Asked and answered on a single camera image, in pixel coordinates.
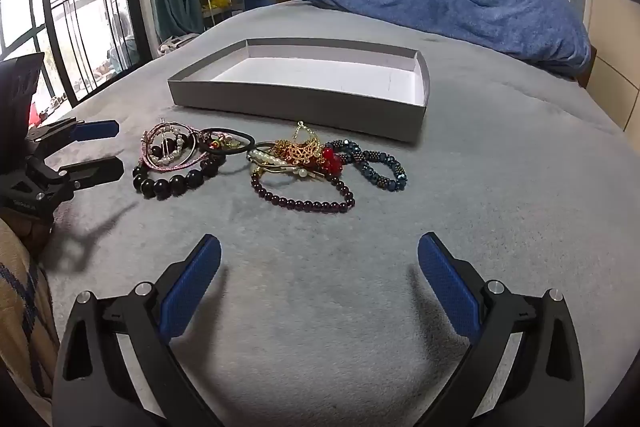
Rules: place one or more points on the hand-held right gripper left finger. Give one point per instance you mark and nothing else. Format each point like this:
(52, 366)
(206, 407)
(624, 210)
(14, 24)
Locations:
(192, 287)

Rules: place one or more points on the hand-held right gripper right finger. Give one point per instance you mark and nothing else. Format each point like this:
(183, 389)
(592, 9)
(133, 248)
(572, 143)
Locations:
(450, 287)

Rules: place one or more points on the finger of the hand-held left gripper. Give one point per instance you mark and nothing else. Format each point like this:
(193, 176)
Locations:
(97, 130)
(95, 171)

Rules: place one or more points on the silver bangle with pearls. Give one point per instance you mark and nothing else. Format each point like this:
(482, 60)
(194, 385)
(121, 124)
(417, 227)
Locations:
(172, 152)

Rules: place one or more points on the red bead ornament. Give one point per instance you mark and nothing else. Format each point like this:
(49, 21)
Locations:
(331, 158)

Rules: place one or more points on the grey cardboard box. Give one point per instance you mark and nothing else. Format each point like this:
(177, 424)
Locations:
(300, 107)

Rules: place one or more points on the grey bed cover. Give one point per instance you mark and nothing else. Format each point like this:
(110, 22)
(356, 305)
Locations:
(325, 307)

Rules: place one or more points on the beige wardrobe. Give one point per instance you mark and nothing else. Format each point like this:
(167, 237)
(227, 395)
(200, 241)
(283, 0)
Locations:
(612, 57)

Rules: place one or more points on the blue fleece blanket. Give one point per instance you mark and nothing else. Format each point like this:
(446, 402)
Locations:
(450, 2)

